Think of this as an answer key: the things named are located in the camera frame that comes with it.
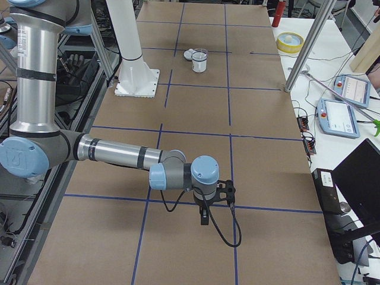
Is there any orange connector board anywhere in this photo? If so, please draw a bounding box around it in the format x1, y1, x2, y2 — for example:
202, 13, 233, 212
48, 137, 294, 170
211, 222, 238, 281
296, 116, 309, 132
303, 139, 316, 156

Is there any teach pendant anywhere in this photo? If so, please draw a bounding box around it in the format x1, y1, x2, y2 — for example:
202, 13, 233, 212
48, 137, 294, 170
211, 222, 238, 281
316, 99, 360, 138
334, 74, 371, 108

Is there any red bottle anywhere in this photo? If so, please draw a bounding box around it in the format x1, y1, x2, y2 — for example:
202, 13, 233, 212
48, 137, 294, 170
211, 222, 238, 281
271, 0, 286, 27

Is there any far teach pendant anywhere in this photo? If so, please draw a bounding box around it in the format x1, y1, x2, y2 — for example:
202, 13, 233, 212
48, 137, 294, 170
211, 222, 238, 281
334, 74, 371, 108

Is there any white cup lid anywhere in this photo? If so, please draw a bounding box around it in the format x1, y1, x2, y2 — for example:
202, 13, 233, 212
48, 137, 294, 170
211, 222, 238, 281
183, 49, 194, 61

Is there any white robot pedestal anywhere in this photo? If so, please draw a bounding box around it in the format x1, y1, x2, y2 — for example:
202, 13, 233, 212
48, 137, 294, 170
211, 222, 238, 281
106, 0, 160, 98

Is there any clear plastic funnel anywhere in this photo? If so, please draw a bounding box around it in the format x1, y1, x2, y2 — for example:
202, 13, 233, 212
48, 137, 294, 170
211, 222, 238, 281
191, 49, 208, 62

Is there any yellow tape roll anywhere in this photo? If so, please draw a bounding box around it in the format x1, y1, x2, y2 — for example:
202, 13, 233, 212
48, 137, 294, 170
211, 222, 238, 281
276, 32, 305, 54

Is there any white cup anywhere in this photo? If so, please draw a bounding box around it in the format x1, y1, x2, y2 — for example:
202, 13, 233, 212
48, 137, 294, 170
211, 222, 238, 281
192, 58, 207, 73

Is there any aluminium frame post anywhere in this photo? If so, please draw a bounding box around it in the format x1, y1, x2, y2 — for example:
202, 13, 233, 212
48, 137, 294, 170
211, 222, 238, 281
284, 0, 337, 93

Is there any black computer box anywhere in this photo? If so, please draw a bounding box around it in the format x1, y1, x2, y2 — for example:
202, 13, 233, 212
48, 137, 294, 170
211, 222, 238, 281
312, 168, 341, 215

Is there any wooden board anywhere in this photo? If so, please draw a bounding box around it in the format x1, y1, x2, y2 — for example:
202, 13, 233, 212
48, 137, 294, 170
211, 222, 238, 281
350, 23, 380, 73

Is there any orange connector board far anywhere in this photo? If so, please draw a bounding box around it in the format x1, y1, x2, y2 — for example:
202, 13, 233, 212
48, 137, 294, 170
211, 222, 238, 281
296, 116, 309, 132

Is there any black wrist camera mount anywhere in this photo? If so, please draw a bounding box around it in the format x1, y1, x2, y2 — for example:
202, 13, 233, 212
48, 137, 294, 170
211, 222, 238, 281
213, 180, 236, 206

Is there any orange connector board near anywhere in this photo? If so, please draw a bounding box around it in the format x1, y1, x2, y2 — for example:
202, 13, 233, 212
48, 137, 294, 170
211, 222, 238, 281
303, 139, 316, 156

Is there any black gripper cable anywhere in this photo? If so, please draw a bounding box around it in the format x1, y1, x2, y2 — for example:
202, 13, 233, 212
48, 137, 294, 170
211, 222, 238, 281
160, 187, 242, 248

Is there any near teach pendant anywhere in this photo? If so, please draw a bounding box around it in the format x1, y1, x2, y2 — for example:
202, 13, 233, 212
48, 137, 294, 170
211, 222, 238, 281
316, 99, 360, 138

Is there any metal reacher grabber tool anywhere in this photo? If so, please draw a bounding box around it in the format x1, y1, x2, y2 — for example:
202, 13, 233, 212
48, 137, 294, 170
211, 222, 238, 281
300, 69, 379, 137

